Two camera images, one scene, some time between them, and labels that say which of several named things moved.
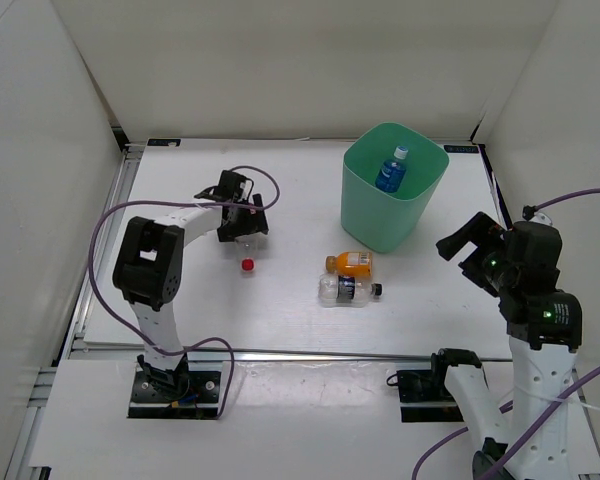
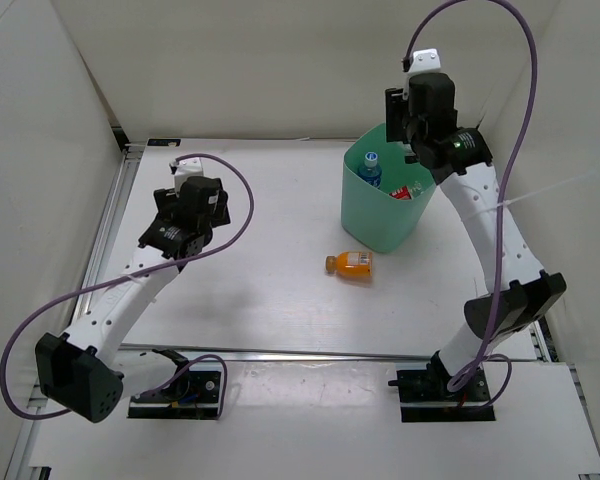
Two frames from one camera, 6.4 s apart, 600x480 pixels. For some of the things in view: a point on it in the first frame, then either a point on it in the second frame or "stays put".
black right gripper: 483,232 → 396,106
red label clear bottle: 248,251 → 406,193
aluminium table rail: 221,353 stays put
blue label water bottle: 391,173 → 371,172
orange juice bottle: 353,264 stays put
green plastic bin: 387,222 stays put
